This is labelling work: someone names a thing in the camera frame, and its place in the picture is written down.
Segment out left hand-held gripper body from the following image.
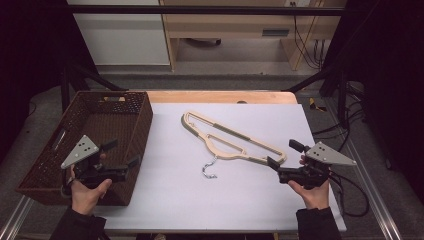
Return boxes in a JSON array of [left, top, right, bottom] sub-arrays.
[[60, 134, 130, 190]]

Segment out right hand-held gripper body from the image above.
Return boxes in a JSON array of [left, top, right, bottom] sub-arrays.
[[278, 141, 357, 190]]

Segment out brown woven basket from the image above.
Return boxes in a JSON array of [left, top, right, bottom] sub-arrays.
[[15, 90, 154, 207]]

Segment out person's right hand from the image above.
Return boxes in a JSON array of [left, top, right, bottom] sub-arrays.
[[288, 155, 332, 211]]

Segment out person's left hand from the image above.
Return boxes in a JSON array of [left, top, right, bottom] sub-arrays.
[[69, 165, 113, 217]]

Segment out yellow and black tool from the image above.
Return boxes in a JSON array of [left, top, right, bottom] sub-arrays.
[[308, 97, 328, 113]]

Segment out black metal stand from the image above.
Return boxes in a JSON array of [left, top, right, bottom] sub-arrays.
[[283, 66, 351, 129], [59, 63, 129, 113]]

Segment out white table mat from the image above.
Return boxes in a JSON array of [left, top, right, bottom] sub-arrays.
[[94, 102, 348, 233]]

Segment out white cabinet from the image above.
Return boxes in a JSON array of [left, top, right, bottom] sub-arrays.
[[66, 0, 171, 67]]

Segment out black curtain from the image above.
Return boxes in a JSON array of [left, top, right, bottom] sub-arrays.
[[321, 0, 424, 194], [0, 0, 98, 164]]

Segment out light wooden desk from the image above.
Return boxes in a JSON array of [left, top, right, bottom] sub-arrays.
[[159, 0, 348, 72]]

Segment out black floor cables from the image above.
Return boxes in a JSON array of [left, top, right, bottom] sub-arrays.
[[311, 81, 366, 154]]

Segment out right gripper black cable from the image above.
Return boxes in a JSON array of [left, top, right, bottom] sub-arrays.
[[328, 171, 370, 218]]

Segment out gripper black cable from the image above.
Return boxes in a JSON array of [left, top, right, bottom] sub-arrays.
[[60, 168, 74, 197], [328, 171, 370, 218]]

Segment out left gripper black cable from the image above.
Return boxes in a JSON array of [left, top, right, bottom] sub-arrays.
[[60, 168, 74, 197]]

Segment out aluminium rail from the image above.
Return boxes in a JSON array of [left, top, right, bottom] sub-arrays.
[[324, 99, 404, 240], [0, 195, 34, 240]]

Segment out black hanging cables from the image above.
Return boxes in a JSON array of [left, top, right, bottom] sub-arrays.
[[290, 1, 326, 71]]

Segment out black horizontal frame bar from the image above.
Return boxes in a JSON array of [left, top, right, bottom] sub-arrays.
[[66, 4, 346, 17]]

